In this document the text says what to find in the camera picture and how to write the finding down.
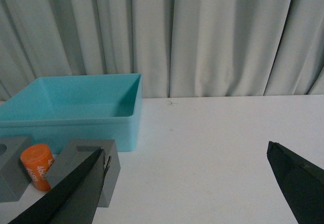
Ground pale gray-green curtain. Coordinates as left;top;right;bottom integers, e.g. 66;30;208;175
1;0;323;100

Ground light blue plastic box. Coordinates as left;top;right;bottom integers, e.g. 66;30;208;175
1;73;142;154

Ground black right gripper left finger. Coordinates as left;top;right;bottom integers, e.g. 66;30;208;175
10;148;106;223

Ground gray block with round hole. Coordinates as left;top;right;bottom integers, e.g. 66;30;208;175
1;136;32;203

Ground gray block with square hole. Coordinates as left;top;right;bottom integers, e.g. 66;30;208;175
46;139;120;207

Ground orange cylinder with white text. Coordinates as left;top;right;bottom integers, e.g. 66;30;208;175
20;143;54;192

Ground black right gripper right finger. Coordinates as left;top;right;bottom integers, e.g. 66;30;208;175
267;141;323;223

